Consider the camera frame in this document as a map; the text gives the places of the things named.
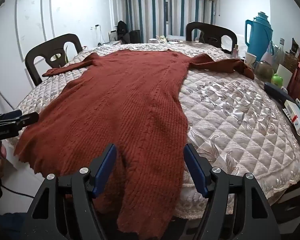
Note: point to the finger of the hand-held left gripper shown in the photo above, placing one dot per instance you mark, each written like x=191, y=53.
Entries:
x=15, y=113
x=27, y=119

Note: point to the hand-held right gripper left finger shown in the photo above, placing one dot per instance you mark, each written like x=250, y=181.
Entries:
x=105, y=170

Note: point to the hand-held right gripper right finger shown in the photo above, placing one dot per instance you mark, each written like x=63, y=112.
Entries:
x=195, y=170

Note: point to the rust red knit sweater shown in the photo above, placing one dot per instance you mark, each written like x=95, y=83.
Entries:
x=130, y=100

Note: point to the person's left hand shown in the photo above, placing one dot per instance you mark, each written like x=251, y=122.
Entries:
x=3, y=153

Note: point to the dark brown plastic chair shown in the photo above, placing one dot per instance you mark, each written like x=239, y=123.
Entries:
x=40, y=55
x=210, y=28

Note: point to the beige quilted blanket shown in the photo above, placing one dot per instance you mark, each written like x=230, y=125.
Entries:
x=235, y=120

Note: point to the white medicine box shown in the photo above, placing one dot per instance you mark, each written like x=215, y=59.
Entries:
x=296, y=120

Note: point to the dark blue case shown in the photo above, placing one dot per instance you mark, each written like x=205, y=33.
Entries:
x=277, y=92

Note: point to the glass teapot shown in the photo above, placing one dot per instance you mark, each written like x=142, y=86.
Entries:
x=263, y=71

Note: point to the green toy bottle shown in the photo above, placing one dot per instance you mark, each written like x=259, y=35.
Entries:
x=278, y=80

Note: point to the white printed cup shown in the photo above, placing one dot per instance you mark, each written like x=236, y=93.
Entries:
x=250, y=59

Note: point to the small perfume bottle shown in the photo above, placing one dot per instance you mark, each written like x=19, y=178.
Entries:
x=235, y=51

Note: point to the white card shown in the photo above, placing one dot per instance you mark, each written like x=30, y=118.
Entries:
x=284, y=76

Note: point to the black backpack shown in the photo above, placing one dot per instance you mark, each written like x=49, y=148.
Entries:
x=122, y=27

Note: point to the black box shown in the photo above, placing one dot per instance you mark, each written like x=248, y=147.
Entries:
x=135, y=37

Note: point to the white round device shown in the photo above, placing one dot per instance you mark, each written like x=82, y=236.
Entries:
x=152, y=41

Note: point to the clear glass bottle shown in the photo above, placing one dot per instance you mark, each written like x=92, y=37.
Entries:
x=280, y=52

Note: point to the wicker basket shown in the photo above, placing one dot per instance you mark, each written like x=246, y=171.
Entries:
x=291, y=59

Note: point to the blue thermos jug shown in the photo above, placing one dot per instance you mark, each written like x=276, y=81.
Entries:
x=258, y=37

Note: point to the striped blue beige curtain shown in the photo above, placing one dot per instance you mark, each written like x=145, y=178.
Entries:
x=190, y=7
x=145, y=12

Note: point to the dark packet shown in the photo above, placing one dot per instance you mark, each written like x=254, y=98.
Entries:
x=295, y=45

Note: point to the wall socket with plug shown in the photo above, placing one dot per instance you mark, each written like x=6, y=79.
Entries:
x=97, y=26

